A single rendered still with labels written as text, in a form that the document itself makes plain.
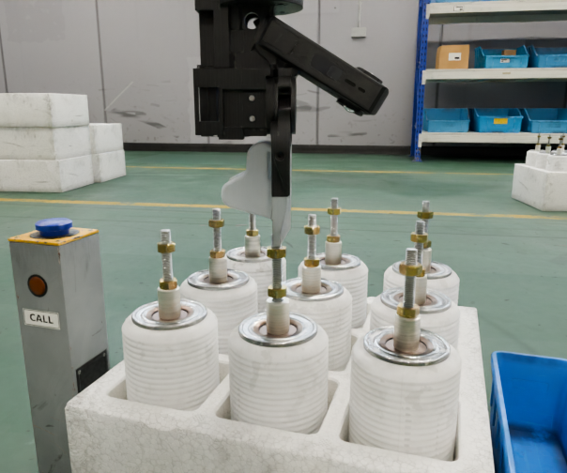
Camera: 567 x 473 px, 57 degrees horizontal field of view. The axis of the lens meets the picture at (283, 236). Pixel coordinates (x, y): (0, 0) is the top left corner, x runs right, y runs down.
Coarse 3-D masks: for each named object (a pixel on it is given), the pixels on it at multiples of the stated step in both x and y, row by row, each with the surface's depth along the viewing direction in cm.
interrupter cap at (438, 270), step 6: (396, 264) 70; (432, 264) 70; (438, 264) 70; (396, 270) 67; (432, 270) 68; (438, 270) 67; (444, 270) 67; (450, 270) 67; (432, 276) 64; (438, 276) 65; (444, 276) 65
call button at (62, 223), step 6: (36, 222) 60; (42, 222) 59; (48, 222) 59; (54, 222) 59; (60, 222) 59; (66, 222) 60; (36, 228) 59; (42, 228) 59; (48, 228) 59; (54, 228) 59; (60, 228) 59; (66, 228) 60; (42, 234) 59; (48, 234) 59; (54, 234) 59; (60, 234) 60; (66, 234) 60
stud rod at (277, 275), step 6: (282, 258) 48; (276, 264) 48; (282, 264) 48; (276, 270) 48; (282, 270) 48; (276, 276) 48; (282, 276) 48; (276, 282) 48; (282, 282) 48; (276, 300) 48; (282, 300) 49
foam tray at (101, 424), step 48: (96, 384) 54; (336, 384) 55; (480, 384) 54; (96, 432) 50; (144, 432) 48; (192, 432) 46; (240, 432) 46; (288, 432) 46; (336, 432) 46; (480, 432) 46
